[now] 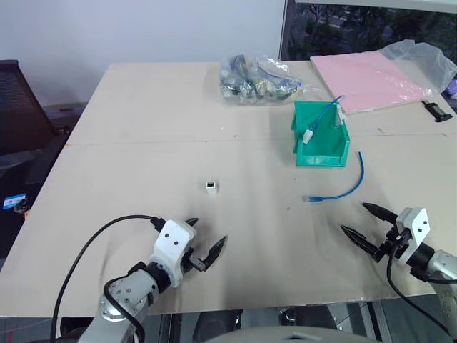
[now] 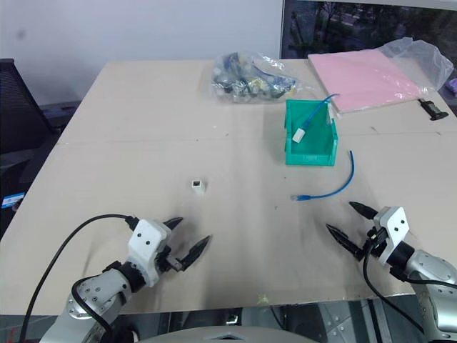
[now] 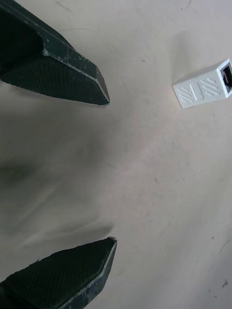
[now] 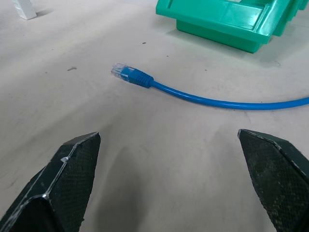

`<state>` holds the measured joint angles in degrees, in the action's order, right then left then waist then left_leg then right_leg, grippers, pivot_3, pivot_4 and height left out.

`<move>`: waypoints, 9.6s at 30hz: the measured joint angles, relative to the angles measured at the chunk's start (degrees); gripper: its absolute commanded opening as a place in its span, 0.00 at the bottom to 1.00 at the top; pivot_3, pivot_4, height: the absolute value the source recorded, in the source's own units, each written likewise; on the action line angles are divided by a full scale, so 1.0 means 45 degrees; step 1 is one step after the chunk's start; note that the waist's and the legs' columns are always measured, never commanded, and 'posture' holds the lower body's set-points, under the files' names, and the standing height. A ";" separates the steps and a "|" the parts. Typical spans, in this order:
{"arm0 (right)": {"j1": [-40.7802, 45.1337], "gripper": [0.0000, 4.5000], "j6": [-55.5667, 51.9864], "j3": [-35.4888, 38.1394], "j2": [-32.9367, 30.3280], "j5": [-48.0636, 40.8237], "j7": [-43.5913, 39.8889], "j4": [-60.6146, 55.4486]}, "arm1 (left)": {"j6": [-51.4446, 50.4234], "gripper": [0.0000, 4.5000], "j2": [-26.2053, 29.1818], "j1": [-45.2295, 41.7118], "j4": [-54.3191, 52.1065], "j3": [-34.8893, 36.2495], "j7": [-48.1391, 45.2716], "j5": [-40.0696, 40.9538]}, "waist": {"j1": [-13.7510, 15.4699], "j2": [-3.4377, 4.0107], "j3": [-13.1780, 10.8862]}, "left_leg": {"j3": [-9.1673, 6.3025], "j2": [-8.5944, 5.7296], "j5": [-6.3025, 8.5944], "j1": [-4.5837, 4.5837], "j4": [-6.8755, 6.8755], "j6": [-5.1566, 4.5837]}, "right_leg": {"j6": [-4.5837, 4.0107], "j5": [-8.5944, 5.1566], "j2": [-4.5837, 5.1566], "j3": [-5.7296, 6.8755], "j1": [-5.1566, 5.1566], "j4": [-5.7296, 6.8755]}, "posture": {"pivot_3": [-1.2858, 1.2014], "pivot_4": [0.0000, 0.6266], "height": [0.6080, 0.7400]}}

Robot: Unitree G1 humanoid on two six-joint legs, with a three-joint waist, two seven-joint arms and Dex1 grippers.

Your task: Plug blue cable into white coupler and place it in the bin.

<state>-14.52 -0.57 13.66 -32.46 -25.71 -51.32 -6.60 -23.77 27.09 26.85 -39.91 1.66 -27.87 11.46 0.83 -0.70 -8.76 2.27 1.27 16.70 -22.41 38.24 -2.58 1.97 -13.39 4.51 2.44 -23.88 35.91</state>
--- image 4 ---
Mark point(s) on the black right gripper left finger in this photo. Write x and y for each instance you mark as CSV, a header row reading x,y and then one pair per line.
x,y
60,183

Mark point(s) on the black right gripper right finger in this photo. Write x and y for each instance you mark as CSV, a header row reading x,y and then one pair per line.
x,y
277,174

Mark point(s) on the white box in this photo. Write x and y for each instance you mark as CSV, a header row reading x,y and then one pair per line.
x,y
24,8

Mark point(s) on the green plastic bin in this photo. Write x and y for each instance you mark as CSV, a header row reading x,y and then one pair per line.
x,y
231,21

